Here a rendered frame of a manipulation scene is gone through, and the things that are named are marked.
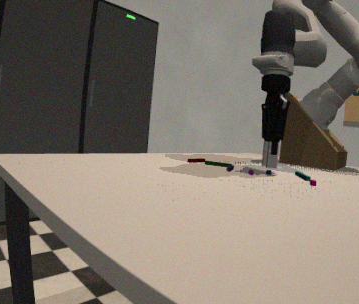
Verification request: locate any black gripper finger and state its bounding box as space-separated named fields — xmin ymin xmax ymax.
xmin=262 ymin=98 xmax=271 ymax=166
xmin=266 ymin=94 xmax=290 ymax=168

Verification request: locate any turquoise rod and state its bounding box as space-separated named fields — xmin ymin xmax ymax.
xmin=295 ymin=171 xmax=311 ymax=181

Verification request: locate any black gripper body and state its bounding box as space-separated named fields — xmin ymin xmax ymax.
xmin=261 ymin=74 xmax=291 ymax=111

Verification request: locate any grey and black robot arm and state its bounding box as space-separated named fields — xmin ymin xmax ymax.
xmin=252 ymin=0 xmax=359 ymax=132

